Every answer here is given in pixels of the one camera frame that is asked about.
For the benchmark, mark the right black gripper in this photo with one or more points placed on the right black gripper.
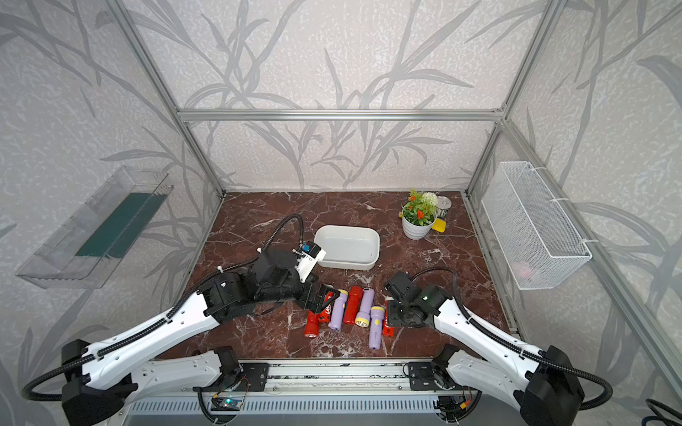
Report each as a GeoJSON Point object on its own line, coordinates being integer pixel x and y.
{"type": "Point", "coordinates": [392, 321]}

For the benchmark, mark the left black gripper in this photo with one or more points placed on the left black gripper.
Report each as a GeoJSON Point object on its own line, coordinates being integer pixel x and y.
{"type": "Point", "coordinates": [317, 305]}

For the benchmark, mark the red flashlight white cap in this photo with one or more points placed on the red flashlight white cap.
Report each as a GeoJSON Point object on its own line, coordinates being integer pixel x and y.
{"type": "Point", "coordinates": [387, 330]}

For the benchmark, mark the red flashlight white head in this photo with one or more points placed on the red flashlight white head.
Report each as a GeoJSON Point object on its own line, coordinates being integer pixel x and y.
{"type": "Point", "coordinates": [325, 315]}

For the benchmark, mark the white plastic storage box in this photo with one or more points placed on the white plastic storage box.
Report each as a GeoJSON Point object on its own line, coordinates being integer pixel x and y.
{"type": "Point", "coordinates": [348, 247]}

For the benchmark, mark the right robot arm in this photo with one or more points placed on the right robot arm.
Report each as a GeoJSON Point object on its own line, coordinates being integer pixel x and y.
{"type": "Point", "coordinates": [541, 384]}

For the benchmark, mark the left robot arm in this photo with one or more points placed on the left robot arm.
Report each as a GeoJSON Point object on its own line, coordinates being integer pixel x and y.
{"type": "Point", "coordinates": [95, 381]}

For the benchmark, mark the purple flashlight yellow head down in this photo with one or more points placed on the purple flashlight yellow head down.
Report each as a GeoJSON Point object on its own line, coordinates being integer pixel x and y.
{"type": "Point", "coordinates": [362, 318]}

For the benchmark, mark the all-red flashlight middle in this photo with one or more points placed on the all-red flashlight middle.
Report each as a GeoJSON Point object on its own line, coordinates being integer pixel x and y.
{"type": "Point", "coordinates": [352, 306]}

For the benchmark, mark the all-red flashlight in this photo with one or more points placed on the all-red flashlight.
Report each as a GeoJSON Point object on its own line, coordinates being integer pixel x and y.
{"type": "Point", "coordinates": [312, 327]}
{"type": "Point", "coordinates": [352, 306]}

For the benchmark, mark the all-red flashlight far left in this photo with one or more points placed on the all-red flashlight far left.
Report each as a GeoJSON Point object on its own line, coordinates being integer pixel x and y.
{"type": "Point", "coordinates": [312, 327]}

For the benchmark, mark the yellow small object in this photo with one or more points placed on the yellow small object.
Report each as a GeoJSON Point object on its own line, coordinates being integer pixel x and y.
{"type": "Point", "coordinates": [439, 225]}

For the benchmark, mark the white potted flower plant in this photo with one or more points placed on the white potted flower plant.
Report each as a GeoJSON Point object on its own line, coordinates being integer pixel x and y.
{"type": "Point", "coordinates": [419, 214]}

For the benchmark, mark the metal tin can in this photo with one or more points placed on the metal tin can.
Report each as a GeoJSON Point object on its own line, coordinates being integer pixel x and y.
{"type": "Point", "coordinates": [443, 206]}

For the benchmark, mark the green circuit board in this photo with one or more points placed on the green circuit board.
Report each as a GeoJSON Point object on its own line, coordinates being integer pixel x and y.
{"type": "Point", "coordinates": [224, 404]}

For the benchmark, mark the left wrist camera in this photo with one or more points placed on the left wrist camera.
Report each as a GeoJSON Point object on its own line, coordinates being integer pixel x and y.
{"type": "Point", "coordinates": [309, 255]}

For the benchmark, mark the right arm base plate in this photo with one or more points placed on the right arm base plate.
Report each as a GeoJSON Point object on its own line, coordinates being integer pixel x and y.
{"type": "Point", "coordinates": [426, 376]}

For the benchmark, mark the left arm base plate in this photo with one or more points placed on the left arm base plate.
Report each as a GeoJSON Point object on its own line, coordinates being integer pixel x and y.
{"type": "Point", "coordinates": [254, 377]}

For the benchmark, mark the white wire mesh basket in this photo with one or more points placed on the white wire mesh basket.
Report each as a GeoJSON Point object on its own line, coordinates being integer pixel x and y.
{"type": "Point", "coordinates": [540, 244]}

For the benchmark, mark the clear plastic wall shelf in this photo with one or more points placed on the clear plastic wall shelf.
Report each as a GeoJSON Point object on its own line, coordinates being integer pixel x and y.
{"type": "Point", "coordinates": [87, 249]}

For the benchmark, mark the black cable corner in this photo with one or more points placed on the black cable corner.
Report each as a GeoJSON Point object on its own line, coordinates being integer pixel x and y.
{"type": "Point", "coordinates": [661, 413]}

